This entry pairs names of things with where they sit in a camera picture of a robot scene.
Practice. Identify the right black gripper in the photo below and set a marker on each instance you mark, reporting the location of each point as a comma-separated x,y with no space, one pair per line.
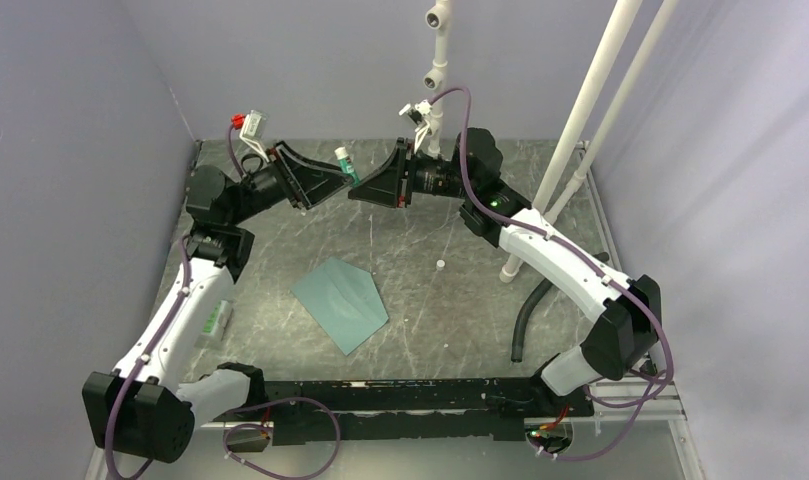
389,185

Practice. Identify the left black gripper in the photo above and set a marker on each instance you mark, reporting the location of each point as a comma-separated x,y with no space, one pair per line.
306,180

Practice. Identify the green white glue stick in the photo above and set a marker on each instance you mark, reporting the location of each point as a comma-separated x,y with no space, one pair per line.
347,167

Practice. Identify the teal envelope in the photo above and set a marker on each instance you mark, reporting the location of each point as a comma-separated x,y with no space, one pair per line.
344,301

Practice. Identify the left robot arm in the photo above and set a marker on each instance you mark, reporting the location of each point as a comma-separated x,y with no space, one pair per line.
141,407

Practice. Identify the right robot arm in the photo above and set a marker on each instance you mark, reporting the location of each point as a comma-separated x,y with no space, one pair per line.
624,312

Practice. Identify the green label plastic box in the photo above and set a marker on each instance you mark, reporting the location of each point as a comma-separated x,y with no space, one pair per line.
216,325

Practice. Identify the black foam tube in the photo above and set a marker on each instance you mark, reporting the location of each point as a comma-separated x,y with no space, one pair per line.
523,317

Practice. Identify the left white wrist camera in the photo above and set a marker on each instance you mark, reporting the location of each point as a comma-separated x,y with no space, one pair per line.
250,127

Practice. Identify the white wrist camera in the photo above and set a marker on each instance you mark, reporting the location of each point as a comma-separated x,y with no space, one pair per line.
420,122
250,127

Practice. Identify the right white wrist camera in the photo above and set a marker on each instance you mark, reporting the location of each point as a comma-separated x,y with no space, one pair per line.
420,122

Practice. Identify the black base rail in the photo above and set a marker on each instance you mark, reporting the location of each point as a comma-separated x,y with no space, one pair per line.
500,409

